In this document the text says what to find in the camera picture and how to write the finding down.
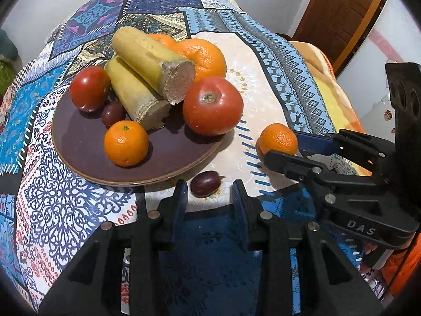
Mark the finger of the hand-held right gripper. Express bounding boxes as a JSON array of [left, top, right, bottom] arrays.
[[294, 128, 396, 179], [262, 149, 420, 243]]

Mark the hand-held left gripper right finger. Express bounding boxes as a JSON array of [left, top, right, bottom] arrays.
[[232, 180, 384, 316]]

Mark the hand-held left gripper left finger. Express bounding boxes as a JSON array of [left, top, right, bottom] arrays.
[[39, 180, 189, 316]]

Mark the small dark red fruit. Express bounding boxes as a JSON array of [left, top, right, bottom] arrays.
[[101, 100, 126, 128], [191, 170, 226, 199]]

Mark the small mandarin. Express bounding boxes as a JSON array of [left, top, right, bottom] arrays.
[[103, 120, 149, 167], [256, 123, 299, 157]]

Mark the red tomato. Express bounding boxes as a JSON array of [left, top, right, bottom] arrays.
[[182, 76, 244, 137], [69, 66, 111, 113]]

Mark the dark purple round plate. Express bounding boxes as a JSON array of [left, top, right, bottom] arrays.
[[51, 72, 227, 186]]

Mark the yellow sugarcane piece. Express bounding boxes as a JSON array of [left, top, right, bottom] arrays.
[[104, 57, 172, 130], [111, 26, 196, 105]]

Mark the large orange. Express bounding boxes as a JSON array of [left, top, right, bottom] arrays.
[[174, 38, 227, 83], [149, 33, 178, 50]]

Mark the white wardrobe sliding door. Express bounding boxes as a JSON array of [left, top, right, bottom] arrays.
[[335, 0, 421, 132]]

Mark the patchwork patterned blanket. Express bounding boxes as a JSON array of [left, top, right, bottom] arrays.
[[0, 0, 372, 316]]

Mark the brown wooden door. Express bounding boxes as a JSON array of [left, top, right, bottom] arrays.
[[292, 0, 388, 67]]

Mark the green patterned bag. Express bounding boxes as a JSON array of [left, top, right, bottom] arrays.
[[0, 58, 17, 97]]

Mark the grey plush toy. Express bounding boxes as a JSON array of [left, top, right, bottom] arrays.
[[0, 29, 19, 59]]

